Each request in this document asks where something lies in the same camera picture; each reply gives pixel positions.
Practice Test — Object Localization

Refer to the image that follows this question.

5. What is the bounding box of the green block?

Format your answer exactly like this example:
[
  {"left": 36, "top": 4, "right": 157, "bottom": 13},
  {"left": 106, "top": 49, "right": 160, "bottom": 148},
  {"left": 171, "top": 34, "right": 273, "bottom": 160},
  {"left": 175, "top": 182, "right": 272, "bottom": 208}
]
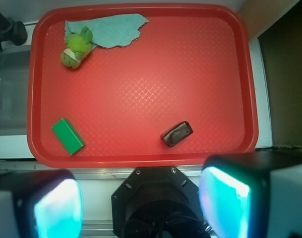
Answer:
[{"left": 52, "top": 118, "right": 86, "bottom": 155}]

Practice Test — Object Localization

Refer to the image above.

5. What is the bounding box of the light blue cloth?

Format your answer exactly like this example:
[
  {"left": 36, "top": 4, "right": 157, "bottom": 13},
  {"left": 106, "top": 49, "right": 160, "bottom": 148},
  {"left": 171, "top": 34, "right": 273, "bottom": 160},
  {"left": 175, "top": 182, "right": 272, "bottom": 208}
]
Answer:
[{"left": 64, "top": 13, "right": 149, "bottom": 49}]

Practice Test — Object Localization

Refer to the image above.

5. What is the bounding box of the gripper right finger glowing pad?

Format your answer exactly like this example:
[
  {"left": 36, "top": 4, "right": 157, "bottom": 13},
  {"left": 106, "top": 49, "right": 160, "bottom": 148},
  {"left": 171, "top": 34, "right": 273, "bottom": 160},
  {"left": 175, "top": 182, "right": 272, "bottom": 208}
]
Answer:
[{"left": 199, "top": 151, "right": 302, "bottom": 238}]

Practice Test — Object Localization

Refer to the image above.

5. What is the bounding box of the green plush toy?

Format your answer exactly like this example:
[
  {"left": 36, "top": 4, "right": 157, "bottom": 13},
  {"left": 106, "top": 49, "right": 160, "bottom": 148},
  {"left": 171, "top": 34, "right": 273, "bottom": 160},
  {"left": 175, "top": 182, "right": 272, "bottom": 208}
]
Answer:
[{"left": 60, "top": 26, "right": 93, "bottom": 69}]

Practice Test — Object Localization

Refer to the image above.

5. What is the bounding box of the black box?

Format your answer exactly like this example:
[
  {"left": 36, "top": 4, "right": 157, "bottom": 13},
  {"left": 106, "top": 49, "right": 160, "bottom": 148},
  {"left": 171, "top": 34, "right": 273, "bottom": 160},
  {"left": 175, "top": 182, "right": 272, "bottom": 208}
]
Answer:
[{"left": 161, "top": 121, "right": 193, "bottom": 147}]

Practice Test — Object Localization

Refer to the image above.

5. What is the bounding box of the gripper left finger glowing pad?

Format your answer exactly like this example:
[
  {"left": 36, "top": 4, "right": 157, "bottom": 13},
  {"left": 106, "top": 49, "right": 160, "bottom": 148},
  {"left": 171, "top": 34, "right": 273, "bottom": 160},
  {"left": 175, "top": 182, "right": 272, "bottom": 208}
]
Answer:
[{"left": 0, "top": 170, "right": 83, "bottom": 238}]

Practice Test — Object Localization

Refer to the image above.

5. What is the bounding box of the grey faucet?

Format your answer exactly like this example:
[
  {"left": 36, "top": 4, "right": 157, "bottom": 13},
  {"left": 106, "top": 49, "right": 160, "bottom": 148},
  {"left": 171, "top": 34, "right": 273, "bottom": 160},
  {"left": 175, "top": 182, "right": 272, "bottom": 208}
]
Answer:
[{"left": 0, "top": 13, "right": 28, "bottom": 53}]

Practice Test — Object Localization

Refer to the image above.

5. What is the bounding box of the red plastic tray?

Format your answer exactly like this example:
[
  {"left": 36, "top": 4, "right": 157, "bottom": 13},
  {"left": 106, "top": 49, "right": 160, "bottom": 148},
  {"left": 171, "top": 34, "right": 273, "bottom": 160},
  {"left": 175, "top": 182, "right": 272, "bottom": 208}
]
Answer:
[{"left": 27, "top": 3, "right": 258, "bottom": 168}]

